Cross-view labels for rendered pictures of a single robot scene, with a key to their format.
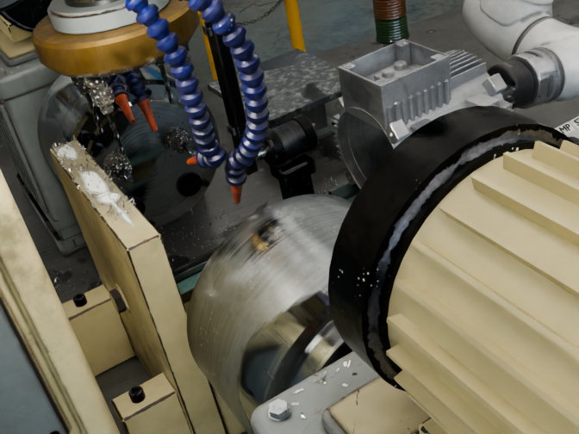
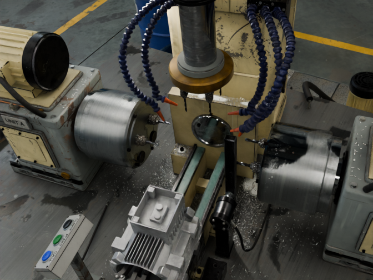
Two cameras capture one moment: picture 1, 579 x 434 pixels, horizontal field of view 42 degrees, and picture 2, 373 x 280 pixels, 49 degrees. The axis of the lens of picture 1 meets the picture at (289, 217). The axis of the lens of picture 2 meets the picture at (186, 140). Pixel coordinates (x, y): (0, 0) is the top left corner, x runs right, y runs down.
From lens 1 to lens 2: 163 cm
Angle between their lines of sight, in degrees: 92
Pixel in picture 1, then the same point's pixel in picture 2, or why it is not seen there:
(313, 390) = (88, 76)
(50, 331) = not seen: hidden behind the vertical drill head
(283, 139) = (218, 202)
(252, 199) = (290, 270)
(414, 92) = (142, 207)
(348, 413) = (76, 71)
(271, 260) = (121, 94)
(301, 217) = (121, 105)
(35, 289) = not seen: hidden behind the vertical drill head
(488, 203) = (30, 34)
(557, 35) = not seen: outside the picture
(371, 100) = (158, 193)
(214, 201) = (310, 258)
